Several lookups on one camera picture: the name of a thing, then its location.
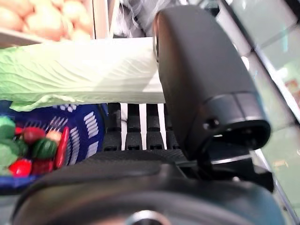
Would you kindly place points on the light wooden crate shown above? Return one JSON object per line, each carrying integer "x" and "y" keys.
{"x": 23, "y": 38}

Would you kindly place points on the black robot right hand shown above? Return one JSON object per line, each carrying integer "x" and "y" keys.
{"x": 199, "y": 82}

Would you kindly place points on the toy napa cabbage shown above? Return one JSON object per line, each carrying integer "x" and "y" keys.
{"x": 82, "y": 70}
{"x": 7, "y": 152}

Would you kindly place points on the red toy tomato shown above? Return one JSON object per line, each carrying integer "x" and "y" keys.
{"x": 34, "y": 134}

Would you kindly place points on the wooden display shelf frame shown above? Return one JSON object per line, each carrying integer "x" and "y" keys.
{"x": 100, "y": 18}

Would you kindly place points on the red toy strawberry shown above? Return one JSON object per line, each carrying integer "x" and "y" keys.
{"x": 42, "y": 166}

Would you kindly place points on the green toy bell pepper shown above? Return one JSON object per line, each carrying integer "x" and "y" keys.
{"x": 22, "y": 147}
{"x": 44, "y": 148}

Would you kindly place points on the small toy peach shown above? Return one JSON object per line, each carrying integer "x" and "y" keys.
{"x": 54, "y": 136}

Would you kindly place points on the dark glass front cabinet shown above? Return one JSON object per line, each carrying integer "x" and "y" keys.
{"x": 269, "y": 47}

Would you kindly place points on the brown toy potato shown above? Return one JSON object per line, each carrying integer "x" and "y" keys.
{"x": 45, "y": 23}
{"x": 9, "y": 17}
{"x": 75, "y": 10}

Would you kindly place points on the blue plastic shopping basket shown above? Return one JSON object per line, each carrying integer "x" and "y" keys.
{"x": 77, "y": 131}

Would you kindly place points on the small green toy lettuce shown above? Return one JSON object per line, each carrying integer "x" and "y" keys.
{"x": 5, "y": 129}

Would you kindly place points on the small red toy fruit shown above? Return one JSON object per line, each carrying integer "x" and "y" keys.
{"x": 20, "y": 167}

